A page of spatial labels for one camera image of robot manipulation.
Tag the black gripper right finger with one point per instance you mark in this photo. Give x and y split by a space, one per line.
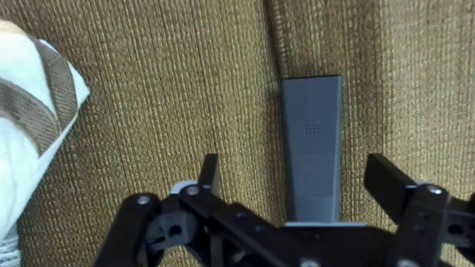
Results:
425 217

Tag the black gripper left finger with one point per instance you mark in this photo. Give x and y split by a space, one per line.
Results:
148 232

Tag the brown fabric sofa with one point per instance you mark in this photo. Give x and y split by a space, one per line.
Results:
172 98

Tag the white fabric with brown stripes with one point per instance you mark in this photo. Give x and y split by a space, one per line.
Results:
24 124

